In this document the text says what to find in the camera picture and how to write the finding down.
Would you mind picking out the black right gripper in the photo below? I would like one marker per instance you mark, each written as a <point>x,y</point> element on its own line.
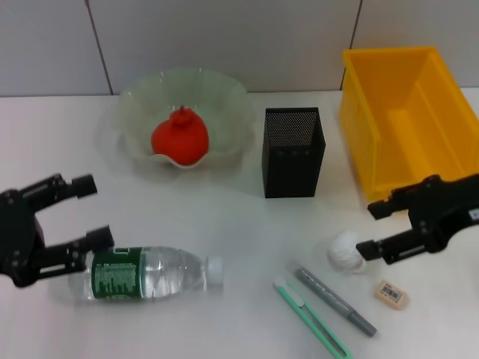
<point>441,217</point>

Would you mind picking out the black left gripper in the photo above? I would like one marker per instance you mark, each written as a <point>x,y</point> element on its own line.
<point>18,239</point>

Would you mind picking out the white paper ball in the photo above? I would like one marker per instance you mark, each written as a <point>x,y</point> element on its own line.
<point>344,250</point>

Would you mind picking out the beige eraser with barcode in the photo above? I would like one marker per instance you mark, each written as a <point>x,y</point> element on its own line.
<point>391,293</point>

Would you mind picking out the clear green-label water bottle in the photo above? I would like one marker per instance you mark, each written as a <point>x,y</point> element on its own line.
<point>164,269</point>

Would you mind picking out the mint green utility knife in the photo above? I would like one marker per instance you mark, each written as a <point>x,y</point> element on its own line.
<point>310,318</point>

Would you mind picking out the red-orange toy fruit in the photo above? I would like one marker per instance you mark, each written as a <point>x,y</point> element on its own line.
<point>179,138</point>

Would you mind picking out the grey marker pen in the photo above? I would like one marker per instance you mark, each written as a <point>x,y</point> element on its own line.
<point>329,295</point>

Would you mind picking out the black mesh pen holder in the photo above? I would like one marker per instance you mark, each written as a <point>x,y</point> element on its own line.
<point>292,164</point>

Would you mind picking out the pale green glass fruit bowl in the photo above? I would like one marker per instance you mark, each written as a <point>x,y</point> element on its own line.
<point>224,112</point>

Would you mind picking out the yellow plastic bin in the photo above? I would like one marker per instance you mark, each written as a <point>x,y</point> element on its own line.
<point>411,123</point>

